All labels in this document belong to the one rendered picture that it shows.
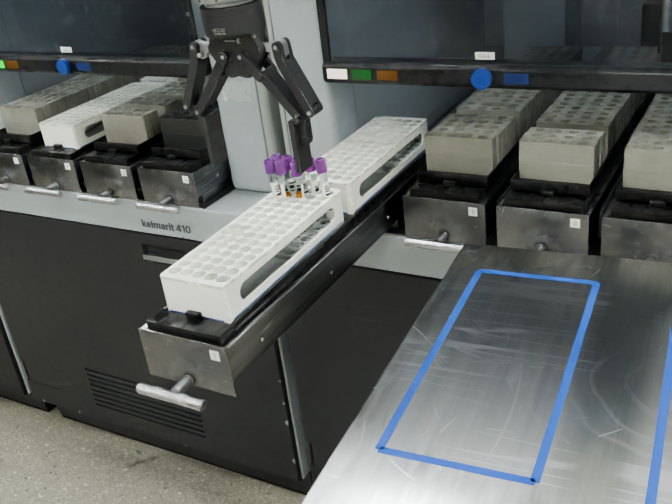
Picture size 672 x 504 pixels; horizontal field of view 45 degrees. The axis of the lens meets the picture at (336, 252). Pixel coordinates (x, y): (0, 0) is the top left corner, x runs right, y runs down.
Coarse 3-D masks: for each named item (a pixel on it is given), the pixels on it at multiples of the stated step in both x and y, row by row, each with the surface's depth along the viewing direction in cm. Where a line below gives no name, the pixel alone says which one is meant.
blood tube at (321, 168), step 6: (318, 162) 112; (324, 162) 113; (318, 168) 113; (324, 168) 113; (318, 174) 114; (324, 174) 113; (324, 180) 114; (324, 186) 114; (324, 192) 115; (330, 192) 115; (330, 210) 116; (330, 216) 116
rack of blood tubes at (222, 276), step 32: (320, 192) 117; (256, 224) 109; (288, 224) 108; (320, 224) 115; (192, 256) 103; (224, 256) 103; (256, 256) 100; (288, 256) 111; (192, 288) 96; (224, 288) 94; (256, 288) 100; (224, 320) 96
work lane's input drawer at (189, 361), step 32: (416, 160) 136; (384, 192) 127; (352, 224) 119; (384, 224) 126; (320, 256) 112; (352, 256) 118; (288, 288) 104; (320, 288) 111; (160, 320) 98; (192, 320) 97; (256, 320) 98; (288, 320) 104; (160, 352) 99; (192, 352) 96; (224, 352) 93; (256, 352) 99; (192, 384) 99; (224, 384) 96
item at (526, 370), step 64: (512, 256) 102; (576, 256) 100; (448, 320) 90; (512, 320) 89; (576, 320) 87; (640, 320) 86; (384, 384) 81; (448, 384) 80; (512, 384) 79; (576, 384) 78; (640, 384) 76; (384, 448) 73; (448, 448) 72; (512, 448) 71; (576, 448) 70; (640, 448) 69
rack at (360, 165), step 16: (368, 128) 139; (384, 128) 138; (400, 128) 138; (416, 128) 136; (352, 144) 133; (368, 144) 132; (384, 144) 131; (400, 144) 131; (416, 144) 140; (336, 160) 127; (352, 160) 126; (368, 160) 126; (384, 160) 127; (400, 160) 134; (336, 176) 121; (352, 176) 120; (368, 176) 123; (384, 176) 134; (352, 192) 119; (368, 192) 123; (352, 208) 120
